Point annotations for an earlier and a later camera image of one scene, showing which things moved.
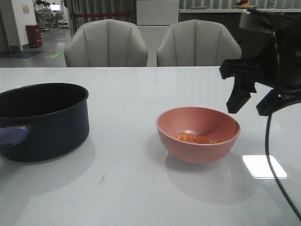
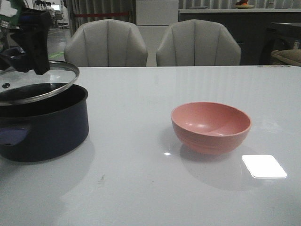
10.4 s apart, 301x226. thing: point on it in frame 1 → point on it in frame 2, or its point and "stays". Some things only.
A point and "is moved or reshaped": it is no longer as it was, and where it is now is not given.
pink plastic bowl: (213, 124) is moved or reshaped
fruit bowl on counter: (243, 4) stays
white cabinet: (154, 18) stays
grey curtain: (92, 6) stays
